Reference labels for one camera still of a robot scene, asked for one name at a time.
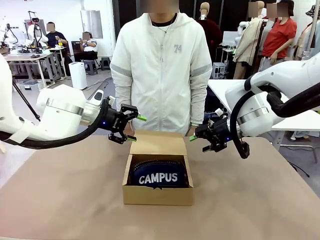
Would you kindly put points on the white wristwatch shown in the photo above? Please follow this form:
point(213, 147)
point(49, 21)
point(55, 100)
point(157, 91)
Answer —
point(195, 123)

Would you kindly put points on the long grey workbench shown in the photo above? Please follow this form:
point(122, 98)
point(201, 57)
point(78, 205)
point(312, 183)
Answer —
point(27, 58)

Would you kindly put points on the white rounded table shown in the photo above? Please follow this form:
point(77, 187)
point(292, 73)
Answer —
point(217, 87)

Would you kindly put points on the seated person in dark shirt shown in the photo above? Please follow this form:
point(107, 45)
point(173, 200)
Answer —
point(56, 38)

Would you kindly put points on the person's left hand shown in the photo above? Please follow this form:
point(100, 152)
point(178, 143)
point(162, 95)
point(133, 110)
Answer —
point(192, 131)

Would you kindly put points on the person in red shirt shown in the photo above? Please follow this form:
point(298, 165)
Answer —
point(277, 40)

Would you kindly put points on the mannequin in dark red top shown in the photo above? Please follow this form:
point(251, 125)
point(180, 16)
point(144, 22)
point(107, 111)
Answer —
point(212, 35)

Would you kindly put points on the white air purifier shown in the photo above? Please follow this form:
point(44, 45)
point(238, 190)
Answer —
point(78, 76)

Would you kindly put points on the person's right hand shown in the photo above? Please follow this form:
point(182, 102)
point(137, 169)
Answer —
point(130, 128)

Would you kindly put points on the mannequin in beige coat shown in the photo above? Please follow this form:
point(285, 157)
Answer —
point(248, 42)

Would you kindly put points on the navy CAMPUS pencil case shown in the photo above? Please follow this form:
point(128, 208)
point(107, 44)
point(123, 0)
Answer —
point(157, 177)

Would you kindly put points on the small white background robot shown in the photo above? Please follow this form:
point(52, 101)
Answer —
point(8, 37)

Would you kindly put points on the brown cardboard box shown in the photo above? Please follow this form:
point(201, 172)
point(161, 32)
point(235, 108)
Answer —
point(157, 197)

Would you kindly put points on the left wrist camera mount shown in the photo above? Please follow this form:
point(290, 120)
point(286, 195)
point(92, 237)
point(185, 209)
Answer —
point(98, 96)

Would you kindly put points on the grey computer monitor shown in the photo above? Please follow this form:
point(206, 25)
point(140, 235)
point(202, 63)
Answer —
point(229, 38)

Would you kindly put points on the black tripod leg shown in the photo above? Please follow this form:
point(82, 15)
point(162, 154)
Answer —
point(25, 100)

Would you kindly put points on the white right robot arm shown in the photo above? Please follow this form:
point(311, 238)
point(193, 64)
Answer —
point(282, 75)

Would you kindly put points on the clear plastic storage bin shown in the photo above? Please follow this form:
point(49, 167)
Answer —
point(31, 86)

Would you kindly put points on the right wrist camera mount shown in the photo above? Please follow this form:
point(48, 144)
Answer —
point(221, 113)

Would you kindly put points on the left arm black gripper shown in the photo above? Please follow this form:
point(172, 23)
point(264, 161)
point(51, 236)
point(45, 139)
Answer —
point(115, 120)

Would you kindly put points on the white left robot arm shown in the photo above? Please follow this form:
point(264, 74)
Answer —
point(60, 110)

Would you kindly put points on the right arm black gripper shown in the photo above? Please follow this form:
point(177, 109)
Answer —
point(222, 132)

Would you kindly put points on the person in white jacket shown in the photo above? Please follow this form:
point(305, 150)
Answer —
point(160, 75)

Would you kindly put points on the seated person in white shirt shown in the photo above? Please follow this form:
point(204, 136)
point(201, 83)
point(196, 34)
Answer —
point(88, 47)

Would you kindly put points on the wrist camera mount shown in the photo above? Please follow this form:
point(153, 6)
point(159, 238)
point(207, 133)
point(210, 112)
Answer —
point(98, 96)
point(221, 113)

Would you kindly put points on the grey plastic stool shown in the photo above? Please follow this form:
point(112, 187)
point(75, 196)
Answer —
point(90, 68)
point(106, 63)

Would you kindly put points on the small white side table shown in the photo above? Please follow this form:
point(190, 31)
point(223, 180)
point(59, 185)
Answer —
point(58, 48)

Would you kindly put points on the white computer case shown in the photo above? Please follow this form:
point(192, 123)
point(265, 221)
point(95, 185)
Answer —
point(218, 70)

